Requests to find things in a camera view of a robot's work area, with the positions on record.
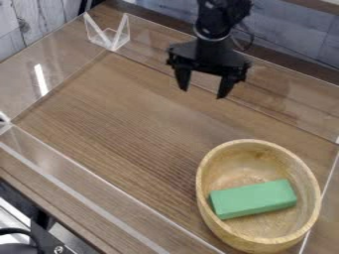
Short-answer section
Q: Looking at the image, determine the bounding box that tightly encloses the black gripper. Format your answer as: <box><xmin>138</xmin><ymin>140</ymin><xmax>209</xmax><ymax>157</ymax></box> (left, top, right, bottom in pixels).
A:
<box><xmin>167</xmin><ymin>39</ymin><xmax>253</xmax><ymax>99</ymax></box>

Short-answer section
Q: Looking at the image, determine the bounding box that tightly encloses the green rectangular block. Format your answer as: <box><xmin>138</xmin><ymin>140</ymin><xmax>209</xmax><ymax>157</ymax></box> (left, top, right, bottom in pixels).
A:
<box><xmin>209</xmin><ymin>180</ymin><xmax>298</xmax><ymax>220</ymax></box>

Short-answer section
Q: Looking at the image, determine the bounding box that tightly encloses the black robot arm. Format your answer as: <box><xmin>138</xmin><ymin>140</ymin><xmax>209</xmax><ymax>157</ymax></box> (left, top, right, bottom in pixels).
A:
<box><xmin>167</xmin><ymin>0</ymin><xmax>254</xmax><ymax>99</ymax></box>

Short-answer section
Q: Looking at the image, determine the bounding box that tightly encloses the wooden bowl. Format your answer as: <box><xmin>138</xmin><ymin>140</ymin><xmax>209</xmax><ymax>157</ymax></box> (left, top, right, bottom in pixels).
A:
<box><xmin>195</xmin><ymin>139</ymin><xmax>321</xmax><ymax>254</ymax></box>

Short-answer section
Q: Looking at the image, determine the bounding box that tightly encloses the clear acrylic corner bracket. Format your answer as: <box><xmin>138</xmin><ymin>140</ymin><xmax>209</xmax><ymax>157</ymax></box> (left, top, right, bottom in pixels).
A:
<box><xmin>85</xmin><ymin>13</ymin><xmax>130</xmax><ymax>52</ymax></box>

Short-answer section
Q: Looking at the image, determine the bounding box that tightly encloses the clear acrylic tray wall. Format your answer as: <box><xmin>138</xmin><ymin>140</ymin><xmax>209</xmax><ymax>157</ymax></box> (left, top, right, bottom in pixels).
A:
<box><xmin>0</xmin><ymin>6</ymin><xmax>339</xmax><ymax>254</ymax></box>

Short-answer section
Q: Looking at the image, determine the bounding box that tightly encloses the black metal table bracket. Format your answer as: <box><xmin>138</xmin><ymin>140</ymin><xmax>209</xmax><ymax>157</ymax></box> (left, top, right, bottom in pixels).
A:
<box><xmin>31</xmin><ymin>210</ymin><xmax>69</xmax><ymax>254</ymax></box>

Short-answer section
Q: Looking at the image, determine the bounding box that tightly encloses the black cable near floor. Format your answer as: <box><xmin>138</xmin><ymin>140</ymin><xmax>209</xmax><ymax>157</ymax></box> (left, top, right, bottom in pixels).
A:
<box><xmin>0</xmin><ymin>226</ymin><xmax>42</xmax><ymax>254</ymax></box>

